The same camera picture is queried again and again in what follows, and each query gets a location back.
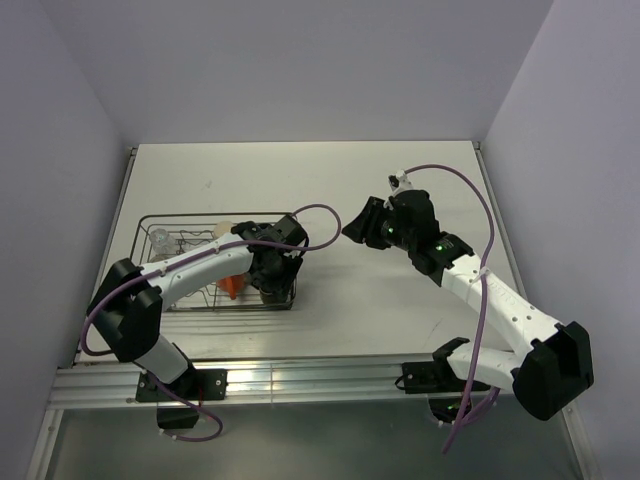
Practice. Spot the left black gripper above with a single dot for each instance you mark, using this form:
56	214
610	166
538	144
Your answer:
291	265

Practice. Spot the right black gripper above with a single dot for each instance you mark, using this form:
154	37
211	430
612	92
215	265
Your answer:
363	230

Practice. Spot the dark grey mug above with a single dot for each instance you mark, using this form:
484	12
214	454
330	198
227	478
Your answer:
276	299

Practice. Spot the orange mug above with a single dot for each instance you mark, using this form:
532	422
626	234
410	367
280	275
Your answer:
233	286

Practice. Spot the beige tumbler cup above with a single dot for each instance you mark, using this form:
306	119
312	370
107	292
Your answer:
221	228

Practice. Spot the clear glass cup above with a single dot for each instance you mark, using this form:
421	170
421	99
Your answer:
162	242

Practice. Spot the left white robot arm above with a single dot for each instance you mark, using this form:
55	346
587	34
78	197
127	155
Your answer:
127	308

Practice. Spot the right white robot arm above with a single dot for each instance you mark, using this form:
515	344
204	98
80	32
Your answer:
548	364

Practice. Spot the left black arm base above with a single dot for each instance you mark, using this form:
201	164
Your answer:
197	386

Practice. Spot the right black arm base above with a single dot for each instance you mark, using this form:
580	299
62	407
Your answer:
428	377

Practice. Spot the black box under table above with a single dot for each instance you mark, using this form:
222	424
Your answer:
174	418

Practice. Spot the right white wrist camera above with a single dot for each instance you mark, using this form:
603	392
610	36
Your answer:
399	182

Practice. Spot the grey wire dish rack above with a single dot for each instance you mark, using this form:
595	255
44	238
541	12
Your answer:
184	274

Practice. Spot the aluminium table rail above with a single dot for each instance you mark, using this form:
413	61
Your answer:
268	381

